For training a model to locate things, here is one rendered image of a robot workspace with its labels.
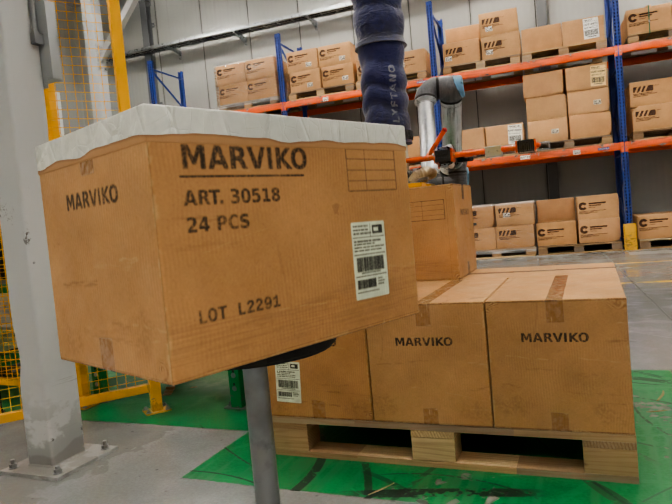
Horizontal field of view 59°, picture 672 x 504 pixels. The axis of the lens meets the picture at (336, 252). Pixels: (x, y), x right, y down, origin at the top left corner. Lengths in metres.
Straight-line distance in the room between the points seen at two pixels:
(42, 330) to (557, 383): 1.81
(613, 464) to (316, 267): 1.23
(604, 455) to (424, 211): 1.16
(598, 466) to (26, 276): 2.03
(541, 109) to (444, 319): 8.20
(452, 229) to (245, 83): 9.08
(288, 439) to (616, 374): 1.12
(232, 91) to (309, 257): 10.44
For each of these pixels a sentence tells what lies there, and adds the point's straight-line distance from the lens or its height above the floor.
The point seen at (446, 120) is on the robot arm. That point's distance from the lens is 3.37.
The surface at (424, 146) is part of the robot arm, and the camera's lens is 3.10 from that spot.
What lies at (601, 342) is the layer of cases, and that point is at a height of 0.41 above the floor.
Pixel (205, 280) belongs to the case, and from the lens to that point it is 0.91.
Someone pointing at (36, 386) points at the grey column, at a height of 0.32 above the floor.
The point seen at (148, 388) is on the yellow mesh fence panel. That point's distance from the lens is 3.04.
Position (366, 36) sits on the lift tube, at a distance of 2.81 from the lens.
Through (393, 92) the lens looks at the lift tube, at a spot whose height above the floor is 1.38.
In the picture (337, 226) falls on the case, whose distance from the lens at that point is 1.10.
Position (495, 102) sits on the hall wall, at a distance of 11.36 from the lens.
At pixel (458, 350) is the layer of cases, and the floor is 0.39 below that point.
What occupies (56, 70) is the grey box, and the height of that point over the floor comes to 1.50.
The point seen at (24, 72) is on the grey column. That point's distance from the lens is 2.58.
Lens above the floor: 0.83
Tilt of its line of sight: 3 degrees down
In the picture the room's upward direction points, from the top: 5 degrees counter-clockwise
